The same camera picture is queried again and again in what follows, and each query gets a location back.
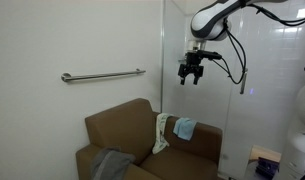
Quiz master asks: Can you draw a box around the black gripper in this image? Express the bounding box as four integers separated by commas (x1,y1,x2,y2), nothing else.
178,52,204,85

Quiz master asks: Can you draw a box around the blue towel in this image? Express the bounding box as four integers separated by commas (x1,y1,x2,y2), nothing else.
173,118,196,141

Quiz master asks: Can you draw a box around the white towel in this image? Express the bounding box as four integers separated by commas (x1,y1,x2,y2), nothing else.
152,113,171,154

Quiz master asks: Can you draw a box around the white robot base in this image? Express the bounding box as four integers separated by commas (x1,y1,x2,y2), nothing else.
275,85,305,180

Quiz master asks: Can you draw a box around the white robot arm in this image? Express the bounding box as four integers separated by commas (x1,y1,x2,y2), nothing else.
178,0,287,84

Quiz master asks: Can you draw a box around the grey towel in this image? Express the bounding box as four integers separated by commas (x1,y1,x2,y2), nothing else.
90,147,136,180

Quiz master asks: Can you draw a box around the metal towel bar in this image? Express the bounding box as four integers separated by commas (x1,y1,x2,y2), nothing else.
61,69,145,82

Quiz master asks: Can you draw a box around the brown armchair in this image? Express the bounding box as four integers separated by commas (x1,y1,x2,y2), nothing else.
76,98,222,180

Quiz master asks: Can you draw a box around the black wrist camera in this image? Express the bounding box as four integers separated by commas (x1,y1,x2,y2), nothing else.
192,50,222,60

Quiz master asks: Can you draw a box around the metal shower door handle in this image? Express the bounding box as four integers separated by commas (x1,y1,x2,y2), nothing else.
240,68,248,94

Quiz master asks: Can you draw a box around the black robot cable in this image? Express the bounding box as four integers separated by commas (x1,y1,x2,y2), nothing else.
211,3,305,85

